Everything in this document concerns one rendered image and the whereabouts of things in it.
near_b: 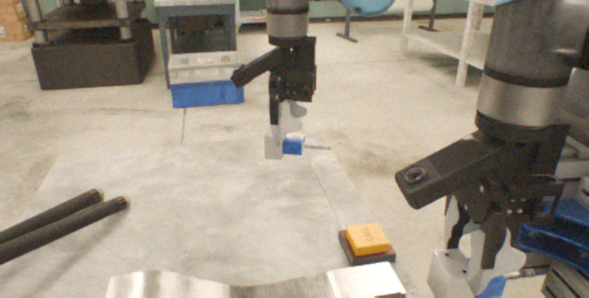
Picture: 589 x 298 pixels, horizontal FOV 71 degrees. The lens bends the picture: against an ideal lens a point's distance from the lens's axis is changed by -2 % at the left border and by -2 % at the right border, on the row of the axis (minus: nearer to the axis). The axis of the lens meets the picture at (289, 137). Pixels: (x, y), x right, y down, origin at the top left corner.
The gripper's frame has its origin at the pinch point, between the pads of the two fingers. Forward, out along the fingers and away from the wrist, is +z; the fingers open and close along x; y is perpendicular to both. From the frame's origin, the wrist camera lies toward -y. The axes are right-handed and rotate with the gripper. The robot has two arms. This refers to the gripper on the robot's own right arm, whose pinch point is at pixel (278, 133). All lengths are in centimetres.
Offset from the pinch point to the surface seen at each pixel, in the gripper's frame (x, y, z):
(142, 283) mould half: -41.3, -8.4, 1.2
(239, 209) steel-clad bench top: -6.5, -7.0, 14.8
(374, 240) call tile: -16.2, 20.0, 11.1
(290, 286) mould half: -33.7, 8.4, 6.3
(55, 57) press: 254, -259, 63
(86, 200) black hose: -12.9, -37.4, 12.0
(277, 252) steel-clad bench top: -18.0, 3.3, 14.8
